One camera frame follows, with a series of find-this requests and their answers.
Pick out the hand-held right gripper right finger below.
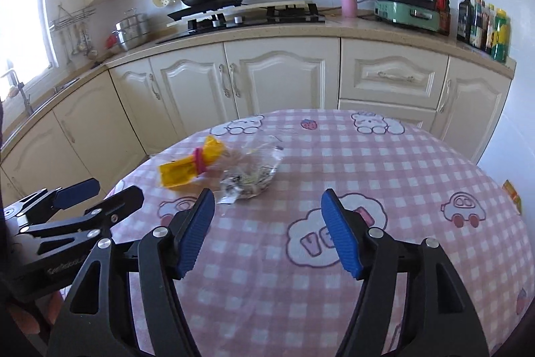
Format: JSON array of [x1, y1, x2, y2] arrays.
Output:
[[320, 188, 490, 357]]

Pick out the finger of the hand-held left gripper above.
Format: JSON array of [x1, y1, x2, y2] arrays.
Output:
[[3, 178, 101, 235], [19, 185, 145, 243]]

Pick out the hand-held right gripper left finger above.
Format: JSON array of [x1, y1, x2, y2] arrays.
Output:
[[47, 187, 217, 357]]

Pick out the yellow wrapper with pink ring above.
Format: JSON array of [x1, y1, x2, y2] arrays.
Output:
[[158, 135, 230, 189]]

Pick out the clear plastic bag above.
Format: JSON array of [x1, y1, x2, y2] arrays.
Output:
[[217, 133, 286, 206]]

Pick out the pink checked tablecloth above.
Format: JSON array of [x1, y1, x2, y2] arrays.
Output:
[[50, 109, 529, 357]]

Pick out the steel sink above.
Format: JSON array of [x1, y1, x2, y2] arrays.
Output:
[[52, 78, 80, 94]]

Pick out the metal sink faucet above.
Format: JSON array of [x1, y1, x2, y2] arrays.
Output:
[[0, 68, 34, 116]]

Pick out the row of hanging utensils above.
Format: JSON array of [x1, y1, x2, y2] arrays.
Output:
[[63, 26, 99, 59]]

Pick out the cream kitchen base cabinets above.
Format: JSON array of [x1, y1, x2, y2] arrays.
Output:
[[0, 37, 517, 207]]

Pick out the stacked steel pot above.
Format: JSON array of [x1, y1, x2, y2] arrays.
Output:
[[112, 9, 150, 52]]

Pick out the kitchen window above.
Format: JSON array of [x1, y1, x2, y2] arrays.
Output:
[[0, 0, 58, 98]]

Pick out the orange snack packet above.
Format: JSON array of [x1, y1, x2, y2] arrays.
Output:
[[503, 180, 523, 214]]

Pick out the black gas stove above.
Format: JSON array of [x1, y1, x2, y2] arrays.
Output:
[[156, 0, 327, 45]]

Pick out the green electric cooker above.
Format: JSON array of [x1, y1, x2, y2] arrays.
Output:
[[373, 0, 442, 32]]

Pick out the dark bottle with red label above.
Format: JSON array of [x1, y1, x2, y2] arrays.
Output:
[[432, 0, 452, 36]]

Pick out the tall dark oil bottle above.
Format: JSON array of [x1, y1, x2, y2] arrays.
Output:
[[456, 0, 475, 44]]

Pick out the dark sauce bottle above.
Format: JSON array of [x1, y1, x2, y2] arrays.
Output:
[[472, 0, 486, 47], [480, 1, 498, 52]]

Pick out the green and yellow bottle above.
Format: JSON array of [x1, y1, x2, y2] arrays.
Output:
[[491, 9, 512, 63]]

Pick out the metal wall utensil rack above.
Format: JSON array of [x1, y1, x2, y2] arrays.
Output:
[[51, 4, 97, 28]]

